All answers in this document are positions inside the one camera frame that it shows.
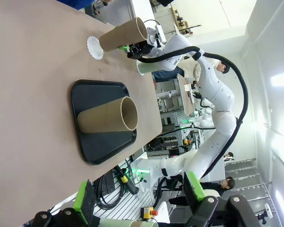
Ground white scalloped paper coaster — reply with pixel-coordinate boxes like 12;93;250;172
87;35;104;60

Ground yellow emergency stop box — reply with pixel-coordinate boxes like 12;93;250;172
141;206;160;220

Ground wooden wall shelf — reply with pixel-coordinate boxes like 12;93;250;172
169;7;202;36

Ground grey metal staircase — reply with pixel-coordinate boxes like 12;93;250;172
223;158;275;213

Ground dark haired person beige top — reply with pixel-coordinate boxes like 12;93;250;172
152;58;231;83

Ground aluminium frame rack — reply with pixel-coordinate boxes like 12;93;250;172
156;78;192;152

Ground yellow black plug connector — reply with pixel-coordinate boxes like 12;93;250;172
113;165;140;195

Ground wooden board table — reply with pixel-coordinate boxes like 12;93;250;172
177;73;197;117

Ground distant dark haired person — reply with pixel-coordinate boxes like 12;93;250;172
223;151;235;163

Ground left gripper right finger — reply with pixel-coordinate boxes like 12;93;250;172
183;171;261;227

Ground thick black cable sleeve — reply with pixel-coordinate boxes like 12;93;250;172
136;46;249;182

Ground dark haired person black clothes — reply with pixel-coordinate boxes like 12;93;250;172
198;176;236;197

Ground black coiled cable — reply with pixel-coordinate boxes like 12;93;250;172
94;174;124;210

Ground pale green plastic cup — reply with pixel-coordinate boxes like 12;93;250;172
136;61;171;76
98;218;137;227

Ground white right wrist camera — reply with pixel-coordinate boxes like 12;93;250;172
145;25;167;48

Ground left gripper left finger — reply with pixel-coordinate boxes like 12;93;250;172
33;179;96;227

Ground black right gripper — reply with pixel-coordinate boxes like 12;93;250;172
118;40;155;59

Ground black plastic tray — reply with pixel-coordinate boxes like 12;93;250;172
70;79;137;166

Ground person in blue shirt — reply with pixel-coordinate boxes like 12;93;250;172
56;0;95;10

